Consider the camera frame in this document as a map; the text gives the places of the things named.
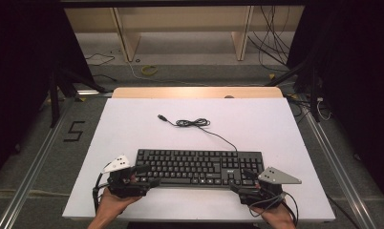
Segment wooden table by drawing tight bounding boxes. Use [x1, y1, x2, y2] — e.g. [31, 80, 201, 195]
[112, 86, 284, 99]

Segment black computer keyboard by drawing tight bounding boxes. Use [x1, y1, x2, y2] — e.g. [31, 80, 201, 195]
[135, 148, 265, 189]

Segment wooden shelf unit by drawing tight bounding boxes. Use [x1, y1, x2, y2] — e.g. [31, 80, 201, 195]
[64, 5, 306, 63]

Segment right hand-held gripper cable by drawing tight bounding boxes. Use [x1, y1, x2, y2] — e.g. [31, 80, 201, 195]
[248, 189, 300, 227]

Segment yellow tape roll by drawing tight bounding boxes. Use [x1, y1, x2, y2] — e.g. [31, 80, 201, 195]
[140, 64, 159, 76]

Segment black keyboard cable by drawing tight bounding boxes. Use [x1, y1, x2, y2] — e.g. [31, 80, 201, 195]
[157, 114, 239, 153]

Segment black curtain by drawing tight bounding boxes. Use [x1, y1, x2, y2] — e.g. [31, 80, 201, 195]
[287, 0, 384, 201]
[0, 0, 95, 185]

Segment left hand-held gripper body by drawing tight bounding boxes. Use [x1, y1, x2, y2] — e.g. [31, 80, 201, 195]
[102, 154, 150, 198]

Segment bundle of black cables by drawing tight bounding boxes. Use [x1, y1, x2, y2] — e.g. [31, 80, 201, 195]
[246, 5, 293, 73]

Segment person's left hand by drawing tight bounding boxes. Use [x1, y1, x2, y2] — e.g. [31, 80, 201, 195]
[96, 187, 143, 220]

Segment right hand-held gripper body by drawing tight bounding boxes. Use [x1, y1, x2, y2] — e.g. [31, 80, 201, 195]
[239, 166, 303, 208]

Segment thin black floor cable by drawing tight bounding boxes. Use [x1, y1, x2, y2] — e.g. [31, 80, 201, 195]
[84, 52, 117, 67]

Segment person's right hand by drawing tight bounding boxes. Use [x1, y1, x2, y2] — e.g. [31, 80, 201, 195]
[249, 199, 297, 227]

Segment metal floor rail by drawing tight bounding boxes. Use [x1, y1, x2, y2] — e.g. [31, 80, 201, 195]
[302, 104, 378, 229]
[0, 98, 77, 229]

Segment black metal stand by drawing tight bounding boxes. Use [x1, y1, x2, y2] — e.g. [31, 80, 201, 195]
[48, 68, 109, 128]
[265, 56, 322, 123]

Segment black and white floor cables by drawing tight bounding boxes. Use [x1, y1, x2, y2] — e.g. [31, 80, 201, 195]
[285, 94, 333, 122]

